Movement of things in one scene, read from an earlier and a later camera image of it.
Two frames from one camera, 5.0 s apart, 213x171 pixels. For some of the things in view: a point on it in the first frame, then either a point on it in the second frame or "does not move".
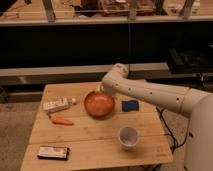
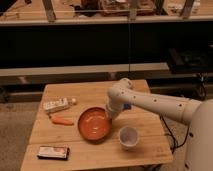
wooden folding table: [82, 127] does not move
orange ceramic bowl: [99, 105] → [95, 124]
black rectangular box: [53, 152] does not move
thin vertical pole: [129, 66] does not move
